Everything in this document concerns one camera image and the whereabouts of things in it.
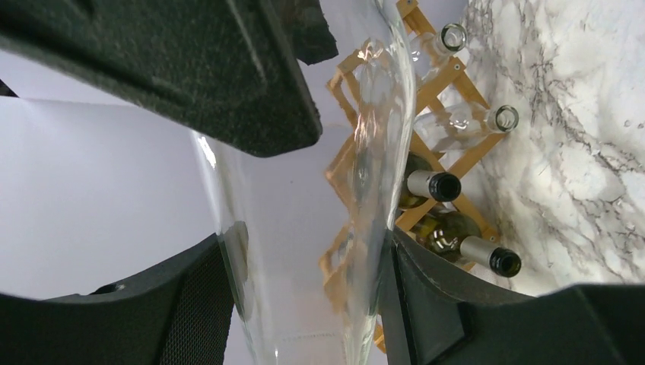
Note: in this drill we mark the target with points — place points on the wooden wine rack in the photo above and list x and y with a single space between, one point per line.
377 87

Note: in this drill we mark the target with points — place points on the clear square glass bottle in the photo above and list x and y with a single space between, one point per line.
430 52

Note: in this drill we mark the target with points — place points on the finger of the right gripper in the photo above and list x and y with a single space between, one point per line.
222 68
308 31

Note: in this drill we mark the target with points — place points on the green wine bottle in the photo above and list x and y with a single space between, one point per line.
421 182
457 238

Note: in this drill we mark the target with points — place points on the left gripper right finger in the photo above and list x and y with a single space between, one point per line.
435 313

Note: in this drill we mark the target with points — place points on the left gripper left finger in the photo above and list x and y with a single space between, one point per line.
175 312

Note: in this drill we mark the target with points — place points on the clear tall glass bottle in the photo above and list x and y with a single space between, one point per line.
464 125

